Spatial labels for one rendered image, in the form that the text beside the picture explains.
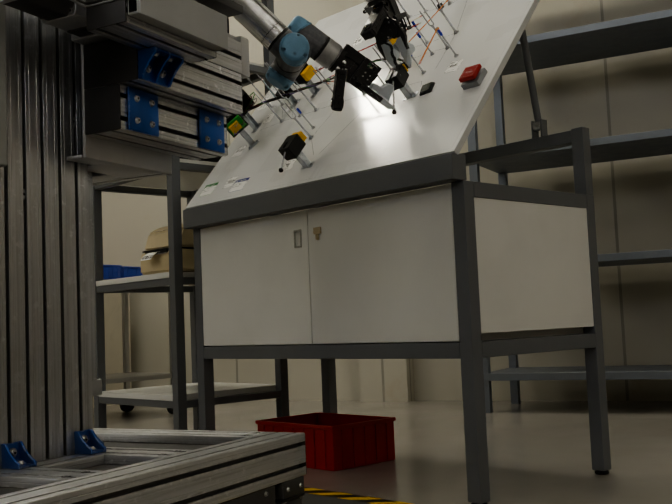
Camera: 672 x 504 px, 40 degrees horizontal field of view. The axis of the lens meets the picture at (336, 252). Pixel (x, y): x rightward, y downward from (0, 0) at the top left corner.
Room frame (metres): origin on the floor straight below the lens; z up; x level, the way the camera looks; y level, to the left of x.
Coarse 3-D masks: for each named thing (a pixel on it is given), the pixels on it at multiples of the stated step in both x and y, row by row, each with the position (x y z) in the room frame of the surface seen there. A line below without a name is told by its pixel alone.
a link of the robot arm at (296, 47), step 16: (240, 0) 2.21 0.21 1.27; (256, 0) 2.22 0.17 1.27; (240, 16) 2.22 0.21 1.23; (256, 16) 2.21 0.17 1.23; (272, 16) 2.23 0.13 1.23; (256, 32) 2.23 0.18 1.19; (272, 32) 2.22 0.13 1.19; (288, 32) 2.23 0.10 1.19; (272, 48) 2.24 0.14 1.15; (288, 48) 2.21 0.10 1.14; (304, 48) 2.22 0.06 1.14; (288, 64) 2.24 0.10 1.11
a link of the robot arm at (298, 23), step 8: (296, 16) 2.37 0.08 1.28; (296, 24) 2.36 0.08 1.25; (304, 24) 2.36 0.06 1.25; (312, 24) 2.39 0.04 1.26; (296, 32) 2.36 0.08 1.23; (304, 32) 2.36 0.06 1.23; (312, 32) 2.37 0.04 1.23; (320, 32) 2.38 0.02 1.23; (312, 40) 2.37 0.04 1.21; (320, 40) 2.38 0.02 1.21; (328, 40) 2.39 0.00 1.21; (312, 48) 2.38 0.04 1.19; (320, 48) 2.38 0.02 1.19; (312, 56) 2.40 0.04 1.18
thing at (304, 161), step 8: (288, 136) 2.66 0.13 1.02; (296, 136) 2.63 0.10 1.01; (288, 144) 2.62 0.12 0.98; (296, 144) 2.63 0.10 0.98; (304, 144) 2.65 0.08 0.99; (280, 152) 2.64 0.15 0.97; (288, 152) 2.63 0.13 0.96; (296, 152) 2.63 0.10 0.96; (304, 160) 2.67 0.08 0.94; (280, 168) 2.61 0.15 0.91; (304, 168) 2.69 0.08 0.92
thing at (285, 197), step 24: (384, 168) 2.38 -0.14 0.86; (408, 168) 2.32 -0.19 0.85; (432, 168) 2.26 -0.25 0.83; (456, 168) 2.22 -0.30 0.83; (288, 192) 2.67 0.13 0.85; (312, 192) 2.59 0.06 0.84; (336, 192) 2.51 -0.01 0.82; (360, 192) 2.45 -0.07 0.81; (384, 192) 2.40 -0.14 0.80; (192, 216) 3.03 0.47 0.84; (216, 216) 2.93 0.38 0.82; (240, 216) 2.84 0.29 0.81; (264, 216) 2.82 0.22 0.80
